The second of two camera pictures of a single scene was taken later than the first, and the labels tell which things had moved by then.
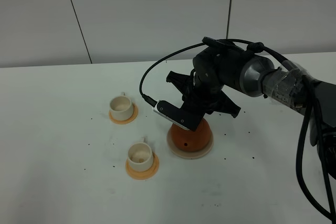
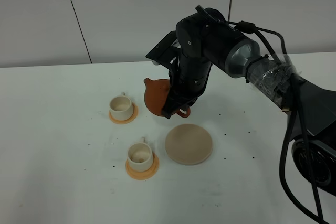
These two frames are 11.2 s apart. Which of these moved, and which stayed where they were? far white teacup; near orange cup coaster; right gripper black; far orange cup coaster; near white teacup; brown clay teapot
Moved: brown clay teapot; right gripper black
Stayed: near white teacup; far white teacup; far orange cup coaster; near orange cup coaster
